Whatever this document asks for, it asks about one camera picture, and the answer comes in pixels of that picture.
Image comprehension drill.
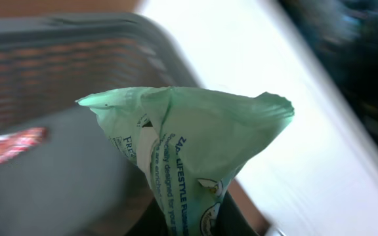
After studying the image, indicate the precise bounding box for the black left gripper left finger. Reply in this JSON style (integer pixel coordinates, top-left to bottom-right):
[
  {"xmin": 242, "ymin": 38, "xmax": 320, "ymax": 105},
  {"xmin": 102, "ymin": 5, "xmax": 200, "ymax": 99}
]
[{"xmin": 125, "ymin": 198, "xmax": 168, "ymax": 236}]

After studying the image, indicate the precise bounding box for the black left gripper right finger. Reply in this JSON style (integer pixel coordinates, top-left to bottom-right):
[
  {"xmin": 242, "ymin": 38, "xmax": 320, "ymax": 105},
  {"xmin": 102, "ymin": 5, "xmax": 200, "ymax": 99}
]
[{"xmin": 215, "ymin": 192, "xmax": 258, "ymax": 236}]

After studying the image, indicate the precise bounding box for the light green wipes packet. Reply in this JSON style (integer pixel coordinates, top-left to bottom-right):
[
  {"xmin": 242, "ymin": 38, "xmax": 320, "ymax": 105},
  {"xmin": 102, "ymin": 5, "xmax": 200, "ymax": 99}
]
[{"xmin": 78, "ymin": 87, "xmax": 295, "ymax": 235}]

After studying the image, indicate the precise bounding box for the red orange chocolate bar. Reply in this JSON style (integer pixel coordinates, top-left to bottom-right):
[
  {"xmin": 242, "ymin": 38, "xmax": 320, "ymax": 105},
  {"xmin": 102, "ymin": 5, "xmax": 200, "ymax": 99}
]
[{"xmin": 0, "ymin": 127, "xmax": 47, "ymax": 163}]

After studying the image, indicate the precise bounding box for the grey plastic mesh basket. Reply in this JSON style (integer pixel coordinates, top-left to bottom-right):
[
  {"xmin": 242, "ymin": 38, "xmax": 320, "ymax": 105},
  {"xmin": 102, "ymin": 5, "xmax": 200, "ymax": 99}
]
[{"xmin": 0, "ymin": 12, "xmax": 196, "ymax": 235}]

